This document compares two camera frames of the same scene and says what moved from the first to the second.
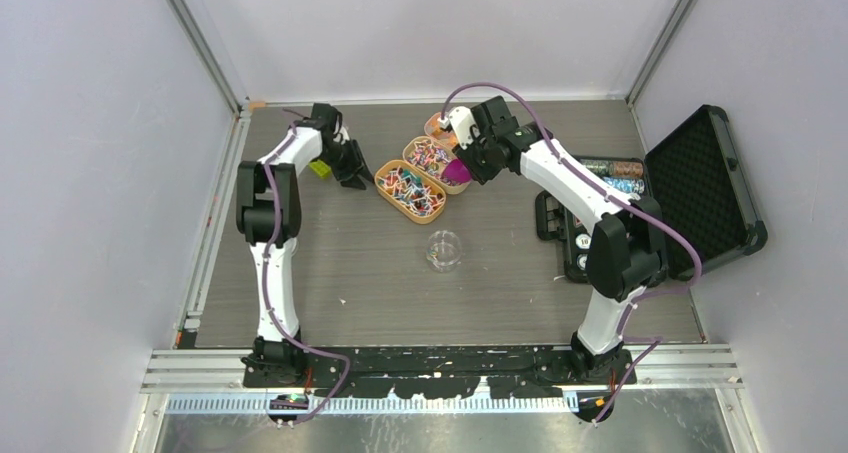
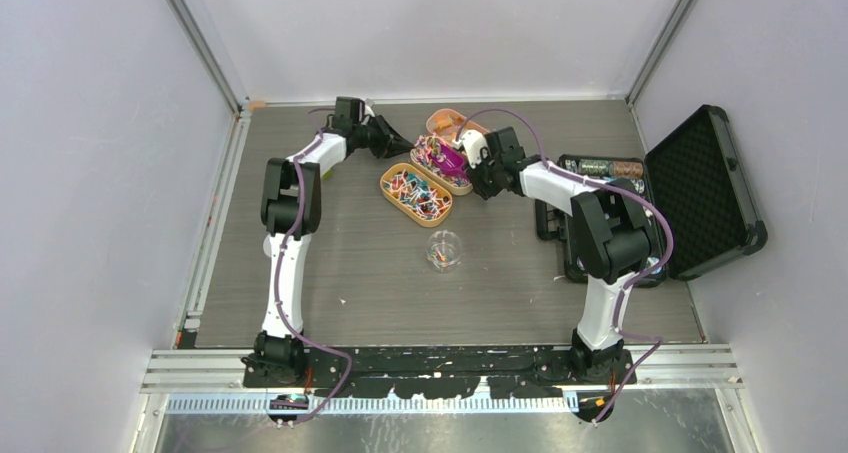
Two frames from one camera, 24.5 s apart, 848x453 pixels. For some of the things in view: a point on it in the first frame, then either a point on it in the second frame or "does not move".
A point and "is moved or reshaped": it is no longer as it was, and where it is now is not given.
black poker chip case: x=693 y=178 does not move
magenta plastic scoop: x=456 y=172 is moved or reshaped
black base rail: x=431 y=373 does not move
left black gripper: x=351 y=176 -> x=388 y=148
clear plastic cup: x=444 y=250 does not move
